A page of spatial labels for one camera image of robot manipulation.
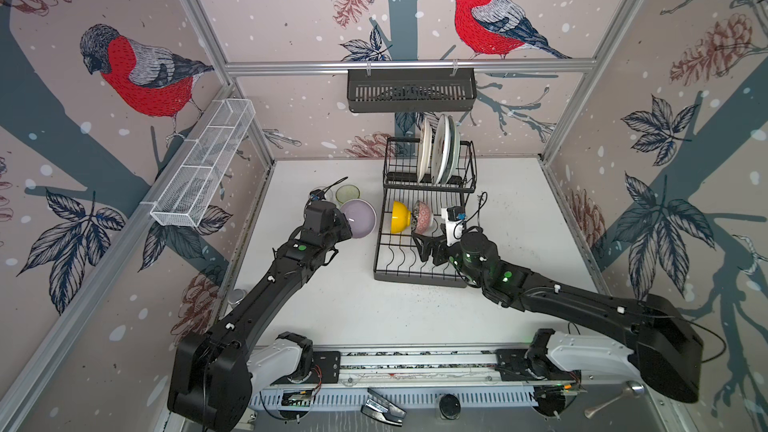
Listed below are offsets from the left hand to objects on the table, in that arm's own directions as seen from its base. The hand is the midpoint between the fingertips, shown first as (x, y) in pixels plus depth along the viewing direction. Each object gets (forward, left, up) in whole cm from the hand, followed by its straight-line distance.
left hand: (344, 218), depth 82 cm
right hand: (-6, -22, +1) cm, 23 cm away
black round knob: (-42, -25, -7) cm, 50 cm away
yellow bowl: (+6, -17, -8) cm, 19 cm away
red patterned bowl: (+4, -23, -6) cm, 24 cm away
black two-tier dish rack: (+9, -23, +7) cm, 25 cm away
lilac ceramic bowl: (+2, -5, -2) cm, 5 cm away
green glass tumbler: (+18, +2, -11) cm, 22 cm away
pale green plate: (+8, -30, +18) cm, 35 cm away
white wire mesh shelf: (-3, +36, +13) cm, 39 cm away
